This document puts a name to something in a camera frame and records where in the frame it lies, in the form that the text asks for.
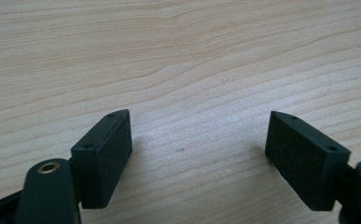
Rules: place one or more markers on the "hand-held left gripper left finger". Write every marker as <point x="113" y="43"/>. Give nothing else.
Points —
<point x="104" y="161"/>

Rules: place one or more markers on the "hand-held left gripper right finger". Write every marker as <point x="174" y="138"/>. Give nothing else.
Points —
<point x="305" y="161"/>

